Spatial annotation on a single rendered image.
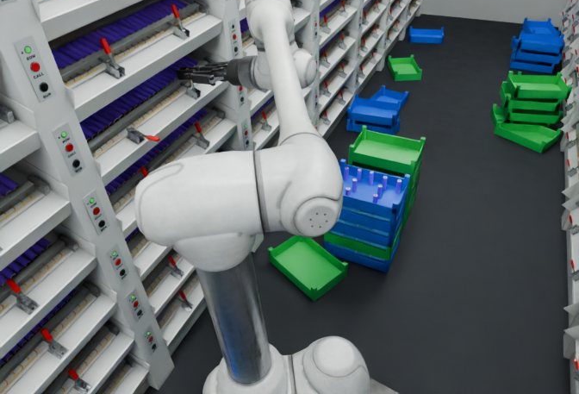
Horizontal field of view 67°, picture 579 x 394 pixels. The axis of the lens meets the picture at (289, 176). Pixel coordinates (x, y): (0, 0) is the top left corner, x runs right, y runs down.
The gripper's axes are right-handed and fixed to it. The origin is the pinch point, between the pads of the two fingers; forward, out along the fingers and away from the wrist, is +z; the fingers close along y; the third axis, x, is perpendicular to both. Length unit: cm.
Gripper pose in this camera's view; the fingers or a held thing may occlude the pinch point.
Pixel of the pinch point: (189, 73)
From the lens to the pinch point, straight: 139.0
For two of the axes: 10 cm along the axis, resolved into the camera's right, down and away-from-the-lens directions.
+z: -8.8, -0.9, 4.6
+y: 4.3, -5.7, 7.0
